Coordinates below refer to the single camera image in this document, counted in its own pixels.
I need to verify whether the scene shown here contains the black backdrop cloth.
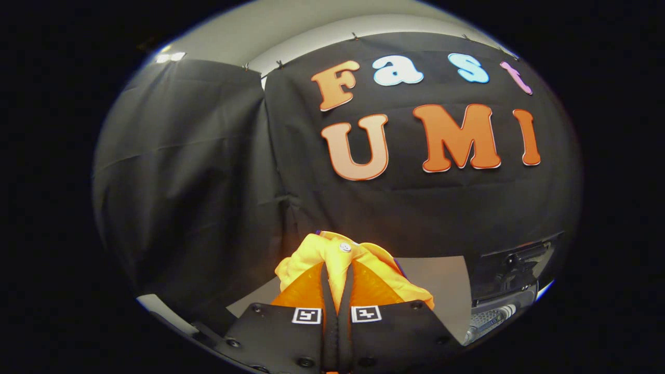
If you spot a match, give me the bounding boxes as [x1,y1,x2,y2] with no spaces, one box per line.
[94,32,582,333]

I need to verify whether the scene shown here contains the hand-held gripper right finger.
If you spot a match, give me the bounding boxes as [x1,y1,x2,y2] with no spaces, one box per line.
[338,260,463,372]

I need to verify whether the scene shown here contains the orange garment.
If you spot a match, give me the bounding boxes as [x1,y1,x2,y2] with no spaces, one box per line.
[274,231,435,312]

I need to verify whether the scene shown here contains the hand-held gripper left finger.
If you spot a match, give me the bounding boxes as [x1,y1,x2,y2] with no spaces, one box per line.
[216,260,338,374]

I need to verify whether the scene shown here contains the grey cabinet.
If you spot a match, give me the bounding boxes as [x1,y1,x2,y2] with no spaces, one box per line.
[226,256,473,343]

